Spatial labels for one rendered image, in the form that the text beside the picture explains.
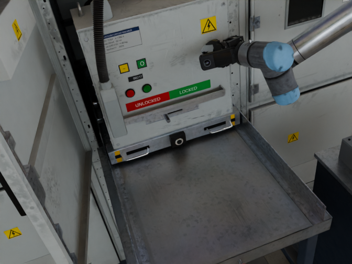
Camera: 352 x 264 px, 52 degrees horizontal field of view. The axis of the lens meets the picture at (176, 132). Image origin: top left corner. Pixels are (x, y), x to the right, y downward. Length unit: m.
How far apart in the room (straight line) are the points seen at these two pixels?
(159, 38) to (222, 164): 0.51
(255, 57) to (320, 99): 0.90
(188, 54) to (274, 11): 0.42
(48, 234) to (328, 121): 1.51
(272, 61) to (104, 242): 1.30
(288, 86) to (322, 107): 0.88
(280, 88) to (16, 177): 0.70
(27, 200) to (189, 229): 0.53
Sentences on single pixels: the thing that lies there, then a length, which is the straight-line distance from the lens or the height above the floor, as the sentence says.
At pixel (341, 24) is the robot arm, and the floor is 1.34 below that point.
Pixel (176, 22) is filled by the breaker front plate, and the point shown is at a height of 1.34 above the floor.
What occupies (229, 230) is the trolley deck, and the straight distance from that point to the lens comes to 1.14.
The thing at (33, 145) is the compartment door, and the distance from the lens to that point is 0.97.
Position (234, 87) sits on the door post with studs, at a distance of 1.58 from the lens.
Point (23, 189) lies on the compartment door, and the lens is 0.81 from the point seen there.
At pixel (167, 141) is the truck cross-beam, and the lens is 1.39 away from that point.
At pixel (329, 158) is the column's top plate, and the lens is 1.53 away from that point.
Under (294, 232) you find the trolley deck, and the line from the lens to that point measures 1.15.
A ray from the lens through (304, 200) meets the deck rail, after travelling 1.23.
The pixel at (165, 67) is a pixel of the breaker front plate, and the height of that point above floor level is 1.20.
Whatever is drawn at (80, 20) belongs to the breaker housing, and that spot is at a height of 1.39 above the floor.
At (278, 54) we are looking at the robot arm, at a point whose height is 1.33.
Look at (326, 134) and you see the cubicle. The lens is 2.06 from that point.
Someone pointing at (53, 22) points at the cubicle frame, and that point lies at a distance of 1.27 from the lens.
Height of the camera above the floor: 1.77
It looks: 38 degrees down
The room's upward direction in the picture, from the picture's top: 9 degrees counter-clockwise
